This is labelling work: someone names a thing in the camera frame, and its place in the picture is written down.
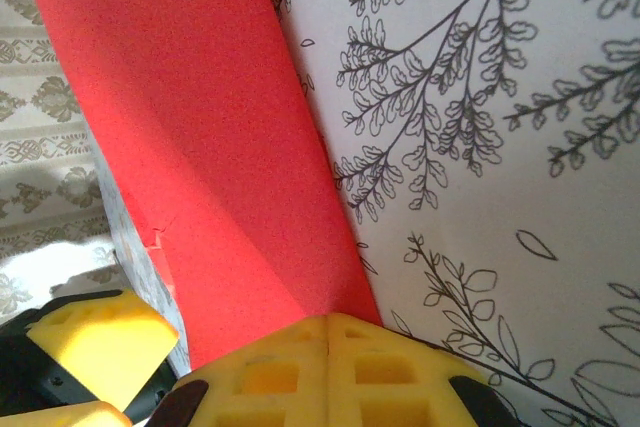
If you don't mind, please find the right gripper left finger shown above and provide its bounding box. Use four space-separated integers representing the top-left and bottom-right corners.
148 315 330 427

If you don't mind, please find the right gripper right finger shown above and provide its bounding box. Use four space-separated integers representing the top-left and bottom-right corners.
327 312 519 427

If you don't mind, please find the floral table cover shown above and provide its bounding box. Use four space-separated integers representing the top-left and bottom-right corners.
92 0 640 427

